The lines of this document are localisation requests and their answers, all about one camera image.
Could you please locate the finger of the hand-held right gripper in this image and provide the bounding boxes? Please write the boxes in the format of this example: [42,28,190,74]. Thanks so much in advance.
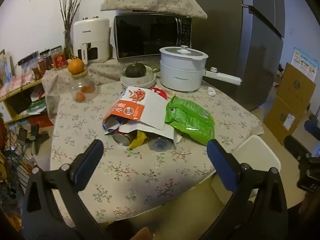
[284,135,313,162]
[304,119,320,140]

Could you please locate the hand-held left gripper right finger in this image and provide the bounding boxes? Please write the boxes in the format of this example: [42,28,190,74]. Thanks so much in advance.
[200,139,288,240]

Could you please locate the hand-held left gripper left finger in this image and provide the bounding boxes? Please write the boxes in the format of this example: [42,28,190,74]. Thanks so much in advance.
[21,139,110,240]

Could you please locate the white trash bin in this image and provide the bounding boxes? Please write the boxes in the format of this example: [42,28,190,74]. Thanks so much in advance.
[211,135,281,201]

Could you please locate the green snack bag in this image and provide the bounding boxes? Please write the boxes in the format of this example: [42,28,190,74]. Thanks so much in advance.
[165,95,215,145]

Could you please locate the yellow wrapper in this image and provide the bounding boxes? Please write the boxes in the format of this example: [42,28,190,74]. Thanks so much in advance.
[129,130,148,151]

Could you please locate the clear plastic bottle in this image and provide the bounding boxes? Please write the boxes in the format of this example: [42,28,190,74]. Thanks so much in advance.
[147,136,175,152]

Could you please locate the orange white snack bag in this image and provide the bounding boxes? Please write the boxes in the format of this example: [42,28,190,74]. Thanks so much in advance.
[102,85,176,132]

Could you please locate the cardboard box with white label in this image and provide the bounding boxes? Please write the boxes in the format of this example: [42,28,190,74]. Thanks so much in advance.
[264,95,312,146]

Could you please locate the floral tablecloth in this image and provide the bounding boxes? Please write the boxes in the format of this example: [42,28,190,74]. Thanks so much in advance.
[50,80,265,223]

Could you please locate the glass jar with wooden lid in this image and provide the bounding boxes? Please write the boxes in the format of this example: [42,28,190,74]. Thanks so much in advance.
[71,70,99,103]

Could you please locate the white plain bowl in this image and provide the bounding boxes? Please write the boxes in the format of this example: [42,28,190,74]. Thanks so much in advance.
[121,79,156,90]

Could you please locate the large orange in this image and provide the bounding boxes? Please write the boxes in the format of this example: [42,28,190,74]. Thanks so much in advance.
[68,58,85,75]

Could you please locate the wooden shelf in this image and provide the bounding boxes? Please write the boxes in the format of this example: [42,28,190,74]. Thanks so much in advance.
[0,77,54,125]

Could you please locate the white patterned bowl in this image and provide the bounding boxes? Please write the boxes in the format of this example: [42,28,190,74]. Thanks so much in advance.
[120,65,157,85]

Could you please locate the white electric pot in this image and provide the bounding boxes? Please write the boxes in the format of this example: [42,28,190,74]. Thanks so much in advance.
[159,45,243,92]

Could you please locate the green pumpkin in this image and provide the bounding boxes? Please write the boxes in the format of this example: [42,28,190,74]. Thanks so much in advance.
[125,61,147,78]

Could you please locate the grey refrigerator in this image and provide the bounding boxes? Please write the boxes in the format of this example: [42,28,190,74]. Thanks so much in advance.
[189,0,285,112]

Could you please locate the glass vase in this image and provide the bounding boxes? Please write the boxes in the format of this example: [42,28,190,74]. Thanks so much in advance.
[64,30,75,59]

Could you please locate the white air fryer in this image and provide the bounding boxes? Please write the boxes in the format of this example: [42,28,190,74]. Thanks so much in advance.
[72,17,111,64]

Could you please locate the black microwave oven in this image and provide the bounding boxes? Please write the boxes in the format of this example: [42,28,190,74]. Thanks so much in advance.
[114,12,192,63]

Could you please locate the dried branches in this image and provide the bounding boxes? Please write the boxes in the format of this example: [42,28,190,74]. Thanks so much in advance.
[58,0,88,34]

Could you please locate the floral microwave cover cloth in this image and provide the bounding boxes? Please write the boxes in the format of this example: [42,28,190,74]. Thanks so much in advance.
[100,0,208,20]

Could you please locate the wall poster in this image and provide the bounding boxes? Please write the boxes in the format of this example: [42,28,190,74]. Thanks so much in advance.
[291,47,320,82]

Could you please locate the black wire rack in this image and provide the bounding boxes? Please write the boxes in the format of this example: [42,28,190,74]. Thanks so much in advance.
[0,130,34,205]

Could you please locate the picture frame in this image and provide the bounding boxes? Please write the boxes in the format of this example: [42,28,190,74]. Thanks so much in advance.
[0,49,13,85]

